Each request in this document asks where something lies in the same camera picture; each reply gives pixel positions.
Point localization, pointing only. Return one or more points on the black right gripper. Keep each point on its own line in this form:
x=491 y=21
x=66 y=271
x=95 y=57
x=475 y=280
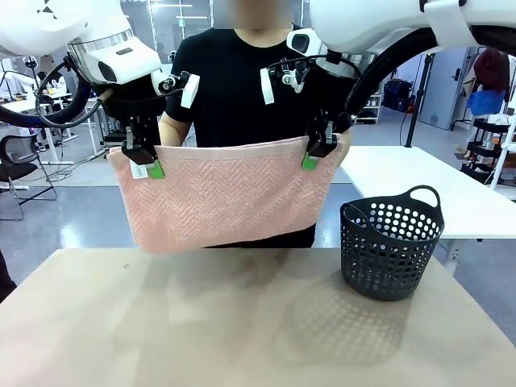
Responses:
x=332 y=101

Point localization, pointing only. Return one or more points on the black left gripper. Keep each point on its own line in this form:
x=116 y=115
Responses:
x=135 y=101

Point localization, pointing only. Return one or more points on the pink herringbone towel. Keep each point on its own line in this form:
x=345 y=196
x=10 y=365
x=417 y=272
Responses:
x=225 y=193

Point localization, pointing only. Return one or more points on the person's right forearm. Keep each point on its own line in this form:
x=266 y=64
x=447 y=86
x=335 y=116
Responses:
x=171 y=131

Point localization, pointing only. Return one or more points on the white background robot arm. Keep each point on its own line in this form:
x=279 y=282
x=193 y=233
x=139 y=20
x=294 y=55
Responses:
x=16 y=76

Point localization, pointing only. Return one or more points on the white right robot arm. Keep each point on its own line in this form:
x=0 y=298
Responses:
x=363 y=24

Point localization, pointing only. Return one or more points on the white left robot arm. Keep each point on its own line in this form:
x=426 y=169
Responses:
x=60 y=24

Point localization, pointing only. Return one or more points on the person's left forearm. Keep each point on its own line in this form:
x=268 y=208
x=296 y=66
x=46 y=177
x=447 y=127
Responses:
x=346 y=151

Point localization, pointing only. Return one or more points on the white empty desk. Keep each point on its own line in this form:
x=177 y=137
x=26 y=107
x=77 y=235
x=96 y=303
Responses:
x=95 y=137

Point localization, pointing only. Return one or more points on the white shoe rack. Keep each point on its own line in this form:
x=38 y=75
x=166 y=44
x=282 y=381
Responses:
x=373 y=109

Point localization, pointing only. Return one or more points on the white rectangular table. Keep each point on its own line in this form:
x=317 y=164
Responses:
x=403 y=169

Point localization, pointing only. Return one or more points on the black luggage bags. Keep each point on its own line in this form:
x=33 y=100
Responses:
x=397 y=96

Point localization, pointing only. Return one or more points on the black pole stand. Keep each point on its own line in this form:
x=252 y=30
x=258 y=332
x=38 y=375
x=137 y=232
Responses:
x=415 y=105

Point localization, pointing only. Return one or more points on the person in black t-shirt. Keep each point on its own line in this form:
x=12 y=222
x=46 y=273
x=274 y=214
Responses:
x=225 y=101

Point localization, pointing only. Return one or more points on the seated background person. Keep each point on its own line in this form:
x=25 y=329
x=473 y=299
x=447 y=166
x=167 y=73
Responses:
x=47 y=64

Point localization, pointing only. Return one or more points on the black office chair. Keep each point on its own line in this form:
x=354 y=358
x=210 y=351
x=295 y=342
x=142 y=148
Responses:
x=16 y=169

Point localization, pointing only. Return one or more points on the white desk with clutter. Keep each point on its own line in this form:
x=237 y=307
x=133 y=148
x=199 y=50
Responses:
x=18 y=104

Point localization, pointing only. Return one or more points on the grey door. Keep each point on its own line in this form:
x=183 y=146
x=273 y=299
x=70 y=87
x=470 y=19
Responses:
x=447 y=88

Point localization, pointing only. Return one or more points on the dark grey perforated basket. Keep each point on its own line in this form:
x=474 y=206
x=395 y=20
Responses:
x=387 y=278

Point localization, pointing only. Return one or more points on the black utility cart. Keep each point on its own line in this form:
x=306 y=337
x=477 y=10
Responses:
x=483 y=125

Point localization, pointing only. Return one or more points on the blue bag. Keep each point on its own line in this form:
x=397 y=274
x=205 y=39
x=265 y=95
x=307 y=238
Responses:
x=488 y=102

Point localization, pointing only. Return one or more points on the dark red hanging coat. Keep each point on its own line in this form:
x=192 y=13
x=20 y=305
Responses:
x=492 y=70

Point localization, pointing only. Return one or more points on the bystander in dark clothing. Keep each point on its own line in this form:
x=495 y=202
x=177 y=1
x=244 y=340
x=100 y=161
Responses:
x=5 y=278

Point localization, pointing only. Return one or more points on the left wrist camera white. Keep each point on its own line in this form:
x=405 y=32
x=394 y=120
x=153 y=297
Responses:
x=190 y=90

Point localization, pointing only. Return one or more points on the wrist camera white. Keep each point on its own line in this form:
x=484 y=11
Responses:
x=190 y=90
x=267 y=86

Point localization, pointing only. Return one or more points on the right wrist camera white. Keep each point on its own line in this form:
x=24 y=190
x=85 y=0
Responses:
x=267 y=86

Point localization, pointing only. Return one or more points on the white metal rack frame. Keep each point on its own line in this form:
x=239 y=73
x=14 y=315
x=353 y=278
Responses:
x=504 y=153

